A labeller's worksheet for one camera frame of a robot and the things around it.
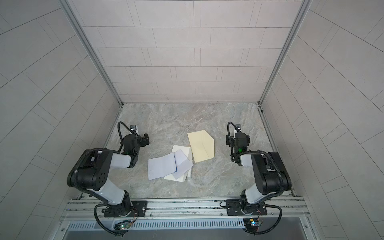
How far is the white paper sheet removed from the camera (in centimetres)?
82

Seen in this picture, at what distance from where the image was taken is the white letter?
82 centimetres

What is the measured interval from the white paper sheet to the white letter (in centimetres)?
1
